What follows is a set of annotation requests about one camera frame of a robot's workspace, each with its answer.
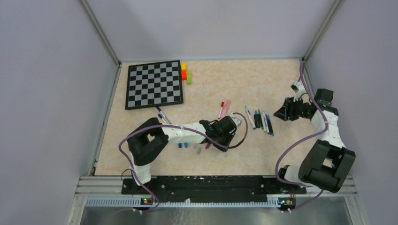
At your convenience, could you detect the orange toy block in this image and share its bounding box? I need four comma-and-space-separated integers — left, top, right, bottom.
181, 70, 187, 81

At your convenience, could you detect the grey slotted cable duct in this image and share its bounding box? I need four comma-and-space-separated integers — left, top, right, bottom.
86, 196, 281, 208

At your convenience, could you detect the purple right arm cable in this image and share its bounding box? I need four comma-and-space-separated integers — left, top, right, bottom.
275, 61, 329, 214

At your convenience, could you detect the white pen blue cap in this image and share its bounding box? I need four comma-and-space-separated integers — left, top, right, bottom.
245, 106, 256, 130

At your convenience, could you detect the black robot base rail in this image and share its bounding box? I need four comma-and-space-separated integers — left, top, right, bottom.
121, 175, 306, 203

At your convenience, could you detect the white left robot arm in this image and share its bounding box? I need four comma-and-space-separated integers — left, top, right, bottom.
126, 115, 242, 194

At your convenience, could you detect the black and grey chessboard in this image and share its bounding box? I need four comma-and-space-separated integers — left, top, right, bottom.
125, 60, 184, 110

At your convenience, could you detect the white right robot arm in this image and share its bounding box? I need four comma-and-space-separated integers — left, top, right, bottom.
274, 89, 356, 193

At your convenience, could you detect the pink highlighter marker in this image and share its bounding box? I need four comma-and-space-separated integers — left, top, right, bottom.
220, 99, 232, 119

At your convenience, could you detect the white grey marker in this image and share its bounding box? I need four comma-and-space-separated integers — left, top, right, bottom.
261, 112, 270, 135

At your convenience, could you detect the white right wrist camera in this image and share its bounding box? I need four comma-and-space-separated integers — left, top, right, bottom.
291, 81, 307, 102

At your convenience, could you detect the green transparent pen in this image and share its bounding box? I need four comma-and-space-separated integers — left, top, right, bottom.
257, 109, 265, 130

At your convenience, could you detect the green toy block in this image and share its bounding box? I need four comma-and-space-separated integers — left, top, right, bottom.
186, 72, 192, 85

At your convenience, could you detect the blue capped pen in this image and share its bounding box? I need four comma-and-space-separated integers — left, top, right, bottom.
267, 114, 274, 136

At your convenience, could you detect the dark blue pen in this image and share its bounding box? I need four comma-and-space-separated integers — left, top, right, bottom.
265, 115, 272, 135

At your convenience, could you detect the black blue highlighter marker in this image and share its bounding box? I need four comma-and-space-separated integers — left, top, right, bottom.
254, 110, 261, 128

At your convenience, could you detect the red capped white pen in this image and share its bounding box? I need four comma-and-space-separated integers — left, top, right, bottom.
218, 101, 225, 119

